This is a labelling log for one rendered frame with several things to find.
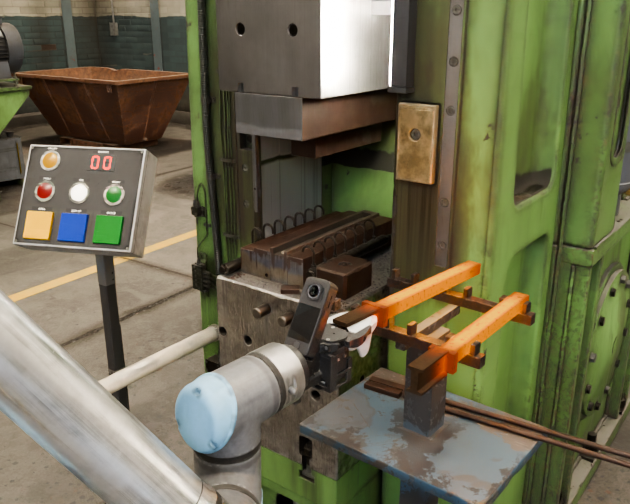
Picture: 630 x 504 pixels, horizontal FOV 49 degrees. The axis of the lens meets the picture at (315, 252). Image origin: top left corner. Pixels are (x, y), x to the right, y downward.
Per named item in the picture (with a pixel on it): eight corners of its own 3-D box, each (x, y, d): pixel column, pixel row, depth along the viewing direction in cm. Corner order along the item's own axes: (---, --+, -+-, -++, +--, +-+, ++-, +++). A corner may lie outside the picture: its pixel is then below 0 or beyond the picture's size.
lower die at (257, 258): (303, 289, 165) (303, 256, 162) (241, 271, 176) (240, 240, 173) (393, 244, 196) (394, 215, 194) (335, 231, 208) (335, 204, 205)
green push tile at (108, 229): (118, 244, 177) (123, 216, 178) (91, 242, 178) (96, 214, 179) (121, 245, 179) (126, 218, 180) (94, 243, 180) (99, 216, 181)
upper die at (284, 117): (302, 141, 153) (302, 98, 150) (235, 132, 164) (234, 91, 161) (398, 119, 185) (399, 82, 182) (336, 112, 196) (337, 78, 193)
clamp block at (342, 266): (345, 301, 158) (345, 275, 156) (315, 293, 163) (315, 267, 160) (373, 285, 167) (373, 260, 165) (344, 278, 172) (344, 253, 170)
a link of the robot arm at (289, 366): (238, 343, 96) (290, 366, 90) (262, 332, 100) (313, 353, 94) (239, 399, 99) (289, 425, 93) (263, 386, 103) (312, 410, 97)
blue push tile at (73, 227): (82, 242, 179) (87, 214, 180) (56, 240, 180) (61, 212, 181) (86, 243, 180) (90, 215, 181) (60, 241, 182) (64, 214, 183)
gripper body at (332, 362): (317, 363, 111) (265, 392, 102) (318, 314, 108) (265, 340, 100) (355, 379, 107) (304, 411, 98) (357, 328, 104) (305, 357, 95)
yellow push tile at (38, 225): (47, 239, 181) (52, 211, 182) (22, 237, 182) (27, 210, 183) (51, 240, 182) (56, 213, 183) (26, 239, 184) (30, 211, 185)
